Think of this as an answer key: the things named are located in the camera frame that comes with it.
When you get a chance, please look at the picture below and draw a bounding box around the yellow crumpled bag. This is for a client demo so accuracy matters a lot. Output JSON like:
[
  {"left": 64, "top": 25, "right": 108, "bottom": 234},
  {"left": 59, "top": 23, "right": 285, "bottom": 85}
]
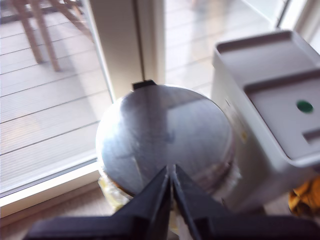
[{"left": 287, "top": 178, "right": 320, "bottom": 218}]

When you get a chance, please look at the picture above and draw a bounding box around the green round sticker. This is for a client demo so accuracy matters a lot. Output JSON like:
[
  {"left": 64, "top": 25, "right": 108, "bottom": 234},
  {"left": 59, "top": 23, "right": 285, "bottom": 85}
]
[{"left": 295, "top": 99, "right": 314, "bottom": 114}]

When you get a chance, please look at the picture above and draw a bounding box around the grey recycling bin lid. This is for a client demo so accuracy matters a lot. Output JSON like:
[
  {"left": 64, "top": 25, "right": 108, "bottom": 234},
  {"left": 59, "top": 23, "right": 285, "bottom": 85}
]
[{"left": 242, "top": 65, "right": 320, "bottom": 168}]

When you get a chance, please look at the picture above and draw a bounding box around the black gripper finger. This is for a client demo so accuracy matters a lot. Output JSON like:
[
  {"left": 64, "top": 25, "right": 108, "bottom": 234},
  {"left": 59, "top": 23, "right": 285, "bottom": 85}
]
[
  {"left": 173, "top": 164, "right": 230, "bottom": 240},
  {"left": 112, "top": 166, "right": 173, "bottom": 240}
]

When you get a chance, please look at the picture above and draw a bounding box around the yellowish plastic bin liner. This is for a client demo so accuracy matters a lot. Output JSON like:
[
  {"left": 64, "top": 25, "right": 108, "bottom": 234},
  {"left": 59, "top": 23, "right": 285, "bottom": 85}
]
[{"left": 98, "top": 172, "right": 136, "bottom": 216}]

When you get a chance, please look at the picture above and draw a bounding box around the grey recycling bin body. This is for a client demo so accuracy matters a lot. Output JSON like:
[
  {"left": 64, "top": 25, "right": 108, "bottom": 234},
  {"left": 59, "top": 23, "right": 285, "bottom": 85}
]
[{"left": 210, "top": 29, "right": 320, "bottom": 213}]

